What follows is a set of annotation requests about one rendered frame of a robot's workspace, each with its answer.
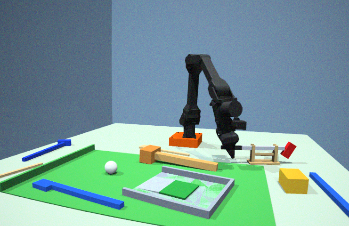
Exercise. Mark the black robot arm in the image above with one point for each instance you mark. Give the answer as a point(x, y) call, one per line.
point(224, 103)

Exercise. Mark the yellow block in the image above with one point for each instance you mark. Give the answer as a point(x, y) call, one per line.
point(293, 181)

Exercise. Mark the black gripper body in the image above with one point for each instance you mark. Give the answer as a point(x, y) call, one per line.
point(224, 130)

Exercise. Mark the white golf ball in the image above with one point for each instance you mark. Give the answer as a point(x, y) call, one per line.
point(111, 167)

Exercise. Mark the green flat mat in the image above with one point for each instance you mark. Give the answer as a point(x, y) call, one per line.
point(247, 204)

